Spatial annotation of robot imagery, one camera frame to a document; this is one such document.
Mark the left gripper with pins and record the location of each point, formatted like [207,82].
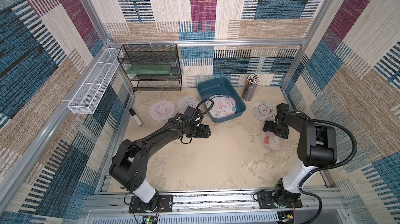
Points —
[202,132]

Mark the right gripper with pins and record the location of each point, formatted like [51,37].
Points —
[276,127]

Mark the pink rabbit coaster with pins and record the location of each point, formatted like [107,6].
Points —
[271,141]

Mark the pink blossom coaster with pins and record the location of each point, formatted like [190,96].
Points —
[224,106]

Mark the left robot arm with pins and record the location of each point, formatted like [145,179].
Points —
[130,163]

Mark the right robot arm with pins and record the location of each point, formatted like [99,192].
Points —
[316,149]

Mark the teal plastic storage box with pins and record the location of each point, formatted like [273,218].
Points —
[221,86]

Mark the white dog coaster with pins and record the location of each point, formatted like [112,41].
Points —
[263,111]

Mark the white butterfly coaster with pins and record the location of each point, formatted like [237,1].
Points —
[186,101]

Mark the pink kitty coaster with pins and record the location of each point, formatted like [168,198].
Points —
[162,110]

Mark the cup of colored pencils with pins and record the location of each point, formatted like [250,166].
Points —
[251,83]

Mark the white marker black cap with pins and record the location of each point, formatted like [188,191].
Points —
[136,118]

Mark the green board on shelf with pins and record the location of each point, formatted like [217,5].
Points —
[145,69]

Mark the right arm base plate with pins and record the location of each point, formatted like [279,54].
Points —
[267,200]

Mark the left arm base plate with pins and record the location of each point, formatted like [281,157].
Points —
[159,203]

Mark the black wire shelf rack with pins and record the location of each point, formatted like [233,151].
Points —
[132,54]

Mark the white wire mesh basket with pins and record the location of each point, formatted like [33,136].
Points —
[90,93]

